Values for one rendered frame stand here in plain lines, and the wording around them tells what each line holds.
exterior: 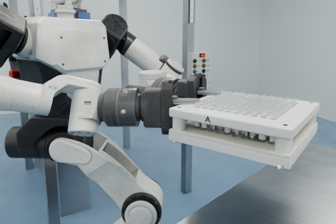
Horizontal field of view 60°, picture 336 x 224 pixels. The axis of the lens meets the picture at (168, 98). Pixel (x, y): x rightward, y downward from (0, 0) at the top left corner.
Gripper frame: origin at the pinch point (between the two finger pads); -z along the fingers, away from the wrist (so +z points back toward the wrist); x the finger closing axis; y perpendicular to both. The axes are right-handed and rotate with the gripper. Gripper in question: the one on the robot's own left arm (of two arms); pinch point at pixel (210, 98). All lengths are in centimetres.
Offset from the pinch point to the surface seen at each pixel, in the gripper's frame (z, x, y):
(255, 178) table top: -13.1, 18.0, -0.5
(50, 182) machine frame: 112, 63, -3
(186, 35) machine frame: 89, -19, -96
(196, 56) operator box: 82, -5, -97
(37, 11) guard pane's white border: 109, -31, -4
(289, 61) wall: 155, 21, -445
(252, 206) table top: -18.4, 18.1, 10.8
